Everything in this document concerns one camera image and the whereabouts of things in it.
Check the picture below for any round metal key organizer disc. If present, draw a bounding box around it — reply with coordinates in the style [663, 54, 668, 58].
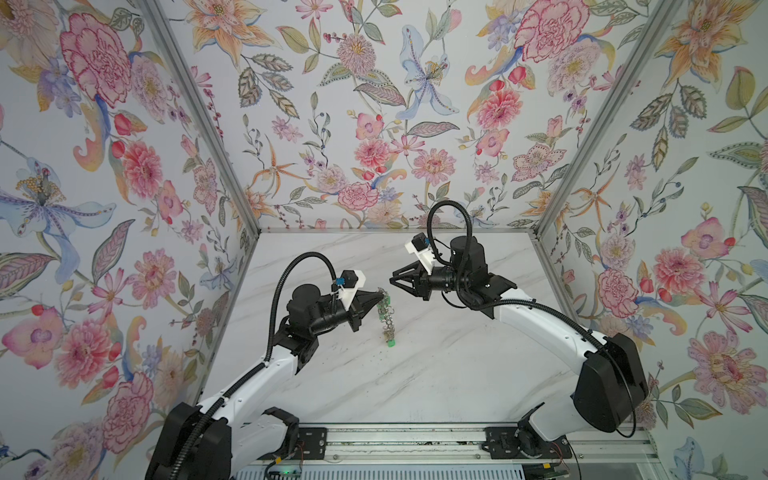
[377, 288, 396, 345]

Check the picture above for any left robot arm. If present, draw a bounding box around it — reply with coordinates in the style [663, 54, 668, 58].
[145, 284, 386, 479]

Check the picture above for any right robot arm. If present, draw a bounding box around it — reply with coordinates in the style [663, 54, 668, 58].
[390, 233, 650, 457]

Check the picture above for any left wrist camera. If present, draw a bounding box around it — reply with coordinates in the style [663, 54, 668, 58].
[334, 269, 366, 311]

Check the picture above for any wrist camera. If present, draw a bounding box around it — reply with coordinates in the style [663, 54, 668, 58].
[334, 269, 366, 311]
[405, 233, 438, 275]

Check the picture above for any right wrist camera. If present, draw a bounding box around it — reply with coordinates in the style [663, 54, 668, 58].
[405, 233, 438, 275]

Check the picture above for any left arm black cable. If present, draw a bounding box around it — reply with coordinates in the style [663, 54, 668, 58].
[263, 251, 338, 361]

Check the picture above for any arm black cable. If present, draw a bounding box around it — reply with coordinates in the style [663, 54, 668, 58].
[426, 199, 475, 265]
[263, 251, 338, 361]

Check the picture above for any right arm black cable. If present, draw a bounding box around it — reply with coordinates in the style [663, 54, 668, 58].
[426, 199, 475, 265]

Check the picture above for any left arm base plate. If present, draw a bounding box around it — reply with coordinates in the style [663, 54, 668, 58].
[258, 427, 328, 461]

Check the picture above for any aluminium mounting rail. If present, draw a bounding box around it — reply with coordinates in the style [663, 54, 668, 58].
[286, 422, 659, 466]

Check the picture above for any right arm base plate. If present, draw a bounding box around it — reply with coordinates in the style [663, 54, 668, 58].
[480, 425, 572, 461]

